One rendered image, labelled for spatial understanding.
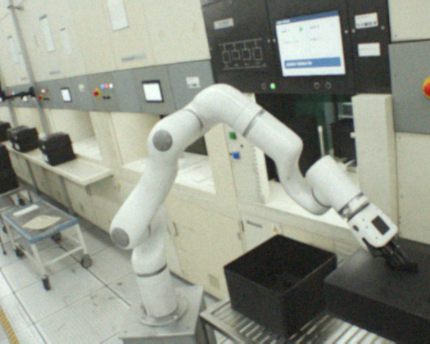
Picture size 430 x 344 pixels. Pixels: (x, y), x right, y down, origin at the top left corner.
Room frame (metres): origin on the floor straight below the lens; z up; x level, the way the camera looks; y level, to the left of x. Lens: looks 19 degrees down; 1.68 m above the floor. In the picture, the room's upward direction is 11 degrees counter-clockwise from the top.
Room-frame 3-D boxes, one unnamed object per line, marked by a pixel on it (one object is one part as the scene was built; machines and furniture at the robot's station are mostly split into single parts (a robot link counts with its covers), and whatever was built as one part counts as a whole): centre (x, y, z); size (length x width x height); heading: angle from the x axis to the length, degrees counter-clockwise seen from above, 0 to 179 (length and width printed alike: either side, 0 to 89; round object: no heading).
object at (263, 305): (1.19, -0.15, 0.85); 0.28 x 0.28 x 0.17; 35
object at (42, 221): (3.20, 1.54, 0.47); 0.31 x 0.23 x 0.02; 57
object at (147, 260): (1.31, 0.28, 1.07); 0.19 x 0.12 x 0.24; 153
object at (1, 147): (4.47, 2.42, 0.85); 0.30 x 0.28 x 0.26; 35
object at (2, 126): (5.97, 3.01, 0.93); 0.30 x 0.28 x 0.26; 36
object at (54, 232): (3.36, 1.62, 0.24); 0.97 x 0.52 x 0.48; 38
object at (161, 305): (1.28, 0.29, 0.85); 0.19 x 0.19 x 0.18
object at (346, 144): (2.04, -0.78, 1.06); 0.24 x 0.20 x 0.32; 36
